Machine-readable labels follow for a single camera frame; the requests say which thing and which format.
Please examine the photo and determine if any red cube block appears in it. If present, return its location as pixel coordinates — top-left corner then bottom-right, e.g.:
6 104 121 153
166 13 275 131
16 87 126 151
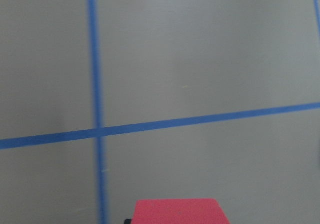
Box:
131 198 230 224

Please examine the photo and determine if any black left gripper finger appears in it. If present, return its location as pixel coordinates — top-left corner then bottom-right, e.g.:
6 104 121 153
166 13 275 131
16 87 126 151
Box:
124 219 132 224

